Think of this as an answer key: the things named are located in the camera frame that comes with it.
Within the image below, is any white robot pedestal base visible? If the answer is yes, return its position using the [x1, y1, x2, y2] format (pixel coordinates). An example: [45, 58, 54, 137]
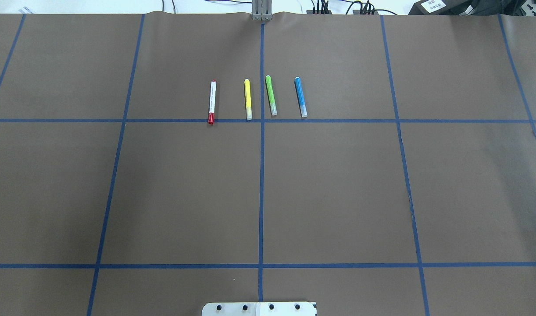
[201, 302, 318, 316]

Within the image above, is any blue highlighter pen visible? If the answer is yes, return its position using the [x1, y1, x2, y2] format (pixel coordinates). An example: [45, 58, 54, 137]
[294, 77, 308, 118]

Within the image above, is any green highlighter pen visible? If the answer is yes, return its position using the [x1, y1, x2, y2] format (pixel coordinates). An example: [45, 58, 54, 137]
[265, 75, 278, 116]

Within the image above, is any black power adapter box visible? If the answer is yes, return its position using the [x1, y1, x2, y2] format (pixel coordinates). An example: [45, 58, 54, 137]
[408, 0, 525, 16]

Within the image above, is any red white marker pen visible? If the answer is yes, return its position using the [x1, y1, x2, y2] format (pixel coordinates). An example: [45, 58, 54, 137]
[207, 80, 217, 125]

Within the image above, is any yellow highlighter pen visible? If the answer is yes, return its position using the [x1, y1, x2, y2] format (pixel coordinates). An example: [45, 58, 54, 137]
[243, 78, 253, 120]

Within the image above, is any grey aluminium camera post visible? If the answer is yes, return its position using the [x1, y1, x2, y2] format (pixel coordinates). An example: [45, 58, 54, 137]
[250, 0, 273, 22]

